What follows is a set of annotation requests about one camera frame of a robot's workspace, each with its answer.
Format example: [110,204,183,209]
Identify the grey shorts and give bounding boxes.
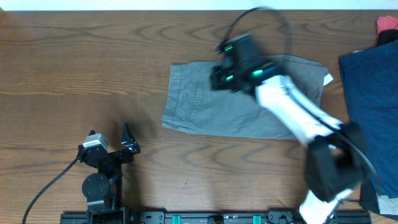
[162,55,340,144]

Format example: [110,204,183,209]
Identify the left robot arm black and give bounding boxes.
[77,122,141,213]

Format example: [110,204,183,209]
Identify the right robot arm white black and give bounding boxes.
[210,34,376,223]

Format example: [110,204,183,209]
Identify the dark blue garment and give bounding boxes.
[339,41,397,198]

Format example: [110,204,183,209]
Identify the red cloth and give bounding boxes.
[376,16,398,34]

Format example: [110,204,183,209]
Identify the black patterned garment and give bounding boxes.
[359,180,397,217]

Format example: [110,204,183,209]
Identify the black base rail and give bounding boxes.
[60,207,373,224]

